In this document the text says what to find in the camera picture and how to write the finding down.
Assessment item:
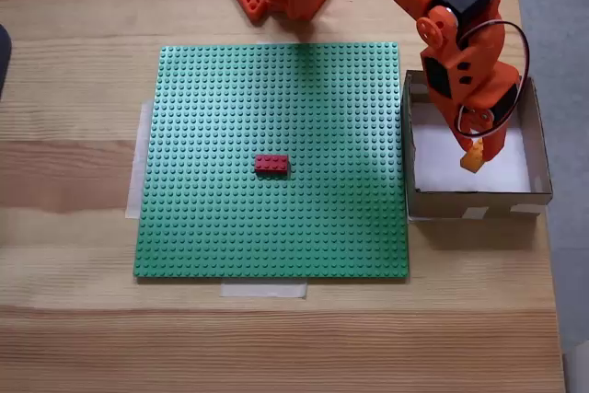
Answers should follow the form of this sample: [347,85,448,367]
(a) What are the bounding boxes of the gripper servo cable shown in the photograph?
[454,19,530,139]

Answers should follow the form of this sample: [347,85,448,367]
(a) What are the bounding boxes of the black rounded device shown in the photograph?
[0,23,14,99]

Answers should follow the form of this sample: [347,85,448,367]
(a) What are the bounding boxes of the open cardboard box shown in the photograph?
[400,69,554,224]

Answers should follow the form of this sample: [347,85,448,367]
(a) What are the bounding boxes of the green lego baseplate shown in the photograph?
[132,41,410,283]

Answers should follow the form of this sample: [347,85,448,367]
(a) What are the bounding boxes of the red lego block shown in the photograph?
[254,154,291,179]

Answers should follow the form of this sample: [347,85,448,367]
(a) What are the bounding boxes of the white paper sheet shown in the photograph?
[410,102,533,194]

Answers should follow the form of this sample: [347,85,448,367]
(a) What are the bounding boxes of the wide masking tape strip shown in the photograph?
[126,100,156,221]

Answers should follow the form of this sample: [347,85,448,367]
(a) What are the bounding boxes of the yellow lego block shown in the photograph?
[459,138,487,172]

